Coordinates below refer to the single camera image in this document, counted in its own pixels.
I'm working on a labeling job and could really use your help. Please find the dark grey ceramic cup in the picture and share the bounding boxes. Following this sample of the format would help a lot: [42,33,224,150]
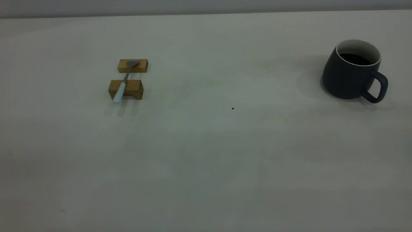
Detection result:
[322,39,389,104]

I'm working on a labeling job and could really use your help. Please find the spoon with pale blue handle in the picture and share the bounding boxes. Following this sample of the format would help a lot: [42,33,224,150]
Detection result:
[113,60,140,104]

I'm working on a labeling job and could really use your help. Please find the notched wooden block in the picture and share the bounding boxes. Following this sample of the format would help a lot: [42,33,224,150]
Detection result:
[108,80,144,100]

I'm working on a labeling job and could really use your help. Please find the flat wooden block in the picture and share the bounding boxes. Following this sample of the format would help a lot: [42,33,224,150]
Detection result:
[118,59,148,73]

